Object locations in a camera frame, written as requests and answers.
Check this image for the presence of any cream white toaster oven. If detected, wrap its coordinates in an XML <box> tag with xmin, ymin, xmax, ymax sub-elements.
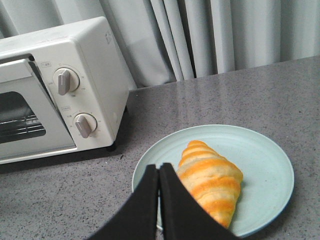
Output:
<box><xmin>0</xmin><ymin>17</ymin><xmax>132</xmax><ymax>158</ymax></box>

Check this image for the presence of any golden croissant bread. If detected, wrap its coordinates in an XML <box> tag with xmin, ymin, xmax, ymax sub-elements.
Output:
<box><xmin>176</xmin><ymin>140</ymin><xmax>243</xmax><ymax>228</ymax></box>

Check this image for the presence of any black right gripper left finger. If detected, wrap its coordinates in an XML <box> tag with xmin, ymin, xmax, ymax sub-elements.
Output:
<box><xmin>89</xmin><ymin>164</ymin><xmax>159</xmax><ymax>240</ymax></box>

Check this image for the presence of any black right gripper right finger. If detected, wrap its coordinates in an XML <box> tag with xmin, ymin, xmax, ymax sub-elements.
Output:
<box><xmin>159</xmin><ymin>163</ymin><xmax>239</xmax><ymax>240</ymax></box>

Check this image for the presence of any upper oven control knob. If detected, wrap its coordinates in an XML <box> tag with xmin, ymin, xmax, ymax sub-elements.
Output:
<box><xmin>53</xmin><ymin>67</ymin><xmax>80</xmax><ymax>96</ymax></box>

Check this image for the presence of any light green round plate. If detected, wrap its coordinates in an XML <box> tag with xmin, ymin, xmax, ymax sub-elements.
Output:
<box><xmin>131</xmin><ymin>124</ymin><xmax>295</xmax><ymax>238</ymax></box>

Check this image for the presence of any grey pleated curtain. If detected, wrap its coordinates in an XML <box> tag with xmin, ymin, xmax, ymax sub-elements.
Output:
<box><xmin>0</xmin><ymin>0</ymin><xmax>320</xmax><ymax>90</ymax></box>

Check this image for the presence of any oven control knob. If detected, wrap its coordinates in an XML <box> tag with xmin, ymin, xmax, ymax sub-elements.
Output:
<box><xmin>73</xmin><ymin>113</ymin><xmax>98</xmax><ymax>139</ymax></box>
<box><xmin>53</xmin><ymin>67</ymin><xmax>80</xmax><ymax>96</ymax></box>

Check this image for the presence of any lower oven control knob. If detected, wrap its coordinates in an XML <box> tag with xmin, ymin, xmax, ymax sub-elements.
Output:
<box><xmin>73</xmin><ymin>113</ymin><xmax>98</xmax><ymax>139</ymax></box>

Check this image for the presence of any metal wire oven rack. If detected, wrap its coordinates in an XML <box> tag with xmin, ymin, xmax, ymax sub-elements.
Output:
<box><xmin>0</xmin><ymin>115</ymin><xmax>46</xmax><ymax>138</ymax></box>

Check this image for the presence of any oven glass door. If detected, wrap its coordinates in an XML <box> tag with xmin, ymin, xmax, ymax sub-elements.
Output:
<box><xmin>0</xmin><ymin>59</ymin><xmax>76</xmax><ymax>164</ymax></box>

